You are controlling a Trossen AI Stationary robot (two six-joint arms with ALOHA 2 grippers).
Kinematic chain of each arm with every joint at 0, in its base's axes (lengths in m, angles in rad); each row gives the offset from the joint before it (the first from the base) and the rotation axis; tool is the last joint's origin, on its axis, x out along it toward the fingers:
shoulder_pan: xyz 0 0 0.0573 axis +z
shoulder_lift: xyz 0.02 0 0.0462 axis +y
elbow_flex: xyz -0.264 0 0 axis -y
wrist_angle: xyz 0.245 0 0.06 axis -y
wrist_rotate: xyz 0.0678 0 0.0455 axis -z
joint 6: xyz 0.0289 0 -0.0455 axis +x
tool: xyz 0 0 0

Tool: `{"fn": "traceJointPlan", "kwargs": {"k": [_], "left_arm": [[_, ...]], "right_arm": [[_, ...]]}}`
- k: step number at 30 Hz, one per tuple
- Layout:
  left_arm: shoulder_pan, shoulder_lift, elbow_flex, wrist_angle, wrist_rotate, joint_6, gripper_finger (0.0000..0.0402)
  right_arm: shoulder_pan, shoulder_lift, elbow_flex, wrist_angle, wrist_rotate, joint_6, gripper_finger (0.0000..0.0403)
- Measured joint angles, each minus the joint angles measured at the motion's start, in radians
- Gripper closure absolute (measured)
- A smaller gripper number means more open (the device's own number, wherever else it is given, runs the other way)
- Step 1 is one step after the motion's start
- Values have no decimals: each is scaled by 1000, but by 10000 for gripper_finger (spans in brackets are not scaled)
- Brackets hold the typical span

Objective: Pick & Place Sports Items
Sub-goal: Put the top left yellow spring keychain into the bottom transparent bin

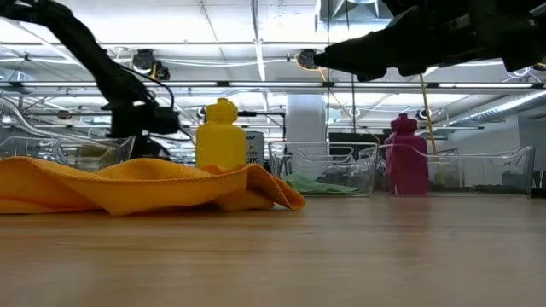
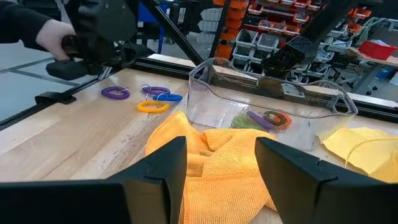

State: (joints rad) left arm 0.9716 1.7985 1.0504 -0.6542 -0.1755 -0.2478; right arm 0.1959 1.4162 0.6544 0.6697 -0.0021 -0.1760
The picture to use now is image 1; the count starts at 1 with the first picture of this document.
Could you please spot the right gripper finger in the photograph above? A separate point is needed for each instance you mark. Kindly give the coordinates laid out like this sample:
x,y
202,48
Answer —
x,y
405,47

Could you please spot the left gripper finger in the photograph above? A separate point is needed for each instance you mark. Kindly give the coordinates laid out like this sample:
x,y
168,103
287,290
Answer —
x,y
147,149

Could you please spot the yellow sports bottle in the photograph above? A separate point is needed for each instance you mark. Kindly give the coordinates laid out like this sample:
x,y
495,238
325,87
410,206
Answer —
x,y
221,145

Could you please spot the magenta sports bottle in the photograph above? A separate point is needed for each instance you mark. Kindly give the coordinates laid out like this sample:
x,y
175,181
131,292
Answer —
x,y
405,162

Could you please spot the green microfibre cloth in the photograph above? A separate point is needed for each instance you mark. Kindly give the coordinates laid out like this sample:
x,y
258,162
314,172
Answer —
x,y
315,185

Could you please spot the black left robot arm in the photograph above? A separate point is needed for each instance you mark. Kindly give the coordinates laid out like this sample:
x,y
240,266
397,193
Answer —
x,y
85,47

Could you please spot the orange microfibre cloth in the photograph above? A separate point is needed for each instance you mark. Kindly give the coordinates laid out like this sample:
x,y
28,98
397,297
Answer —
x,y
128,187

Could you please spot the clear plastic bin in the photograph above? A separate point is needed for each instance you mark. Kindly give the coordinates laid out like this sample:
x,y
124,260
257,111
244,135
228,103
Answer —
x,y
490,170
85,155
324,162

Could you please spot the white drink can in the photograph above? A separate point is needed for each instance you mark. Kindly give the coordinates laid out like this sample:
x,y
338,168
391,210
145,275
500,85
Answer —
x,y
256,149

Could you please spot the white building pillar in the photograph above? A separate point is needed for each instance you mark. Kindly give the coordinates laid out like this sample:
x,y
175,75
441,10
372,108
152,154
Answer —
x,y
305,119

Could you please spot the long ceiling light strip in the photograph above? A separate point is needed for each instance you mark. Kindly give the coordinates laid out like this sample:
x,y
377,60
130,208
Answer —
x,y
277,84

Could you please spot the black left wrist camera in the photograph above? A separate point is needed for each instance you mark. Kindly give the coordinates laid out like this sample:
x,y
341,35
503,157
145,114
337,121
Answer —
x,y
164,121

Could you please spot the silver ventilation duct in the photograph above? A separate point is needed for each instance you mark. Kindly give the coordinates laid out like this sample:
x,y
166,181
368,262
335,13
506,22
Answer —
x,y
512,104

